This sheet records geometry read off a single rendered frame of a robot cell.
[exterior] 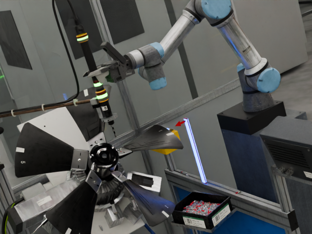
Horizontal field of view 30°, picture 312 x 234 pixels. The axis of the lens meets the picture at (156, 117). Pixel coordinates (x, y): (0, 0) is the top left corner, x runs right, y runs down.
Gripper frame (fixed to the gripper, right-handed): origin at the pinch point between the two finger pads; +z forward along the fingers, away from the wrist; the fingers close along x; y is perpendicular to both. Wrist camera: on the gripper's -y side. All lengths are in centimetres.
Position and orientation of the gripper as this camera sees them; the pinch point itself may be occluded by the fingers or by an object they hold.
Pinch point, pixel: (87, 74)
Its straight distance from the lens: 236.2
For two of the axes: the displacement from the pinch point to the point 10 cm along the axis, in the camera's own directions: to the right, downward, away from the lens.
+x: -5.1, -1.1, 8.5
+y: 2.8, 9.1, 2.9
